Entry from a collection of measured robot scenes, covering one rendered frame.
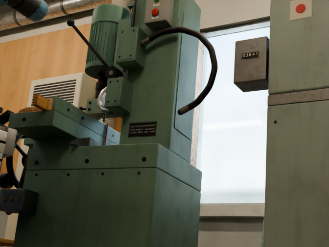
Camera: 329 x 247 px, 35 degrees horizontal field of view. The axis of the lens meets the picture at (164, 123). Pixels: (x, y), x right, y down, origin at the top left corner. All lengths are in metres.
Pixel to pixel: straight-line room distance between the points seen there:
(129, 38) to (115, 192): 0.63
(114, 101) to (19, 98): 2.79
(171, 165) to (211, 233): 1.50
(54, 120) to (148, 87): 0.40
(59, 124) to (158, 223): 0.52
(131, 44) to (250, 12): 1.82
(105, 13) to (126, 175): 0.82
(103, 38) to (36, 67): 2.46
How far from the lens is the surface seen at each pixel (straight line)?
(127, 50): 2.11
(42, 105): 1.97
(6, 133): 1.81
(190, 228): 2.13
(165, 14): 2.14
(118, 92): 2.04
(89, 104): 2.31
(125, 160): 1.91
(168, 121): 2.00
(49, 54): 4.73
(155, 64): 2.12
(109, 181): 1.92
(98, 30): 2.38
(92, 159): 1.99
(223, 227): 3.38
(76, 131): 2.07
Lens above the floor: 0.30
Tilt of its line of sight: 18 degrees up
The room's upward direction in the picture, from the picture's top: 5 degrees clockwise
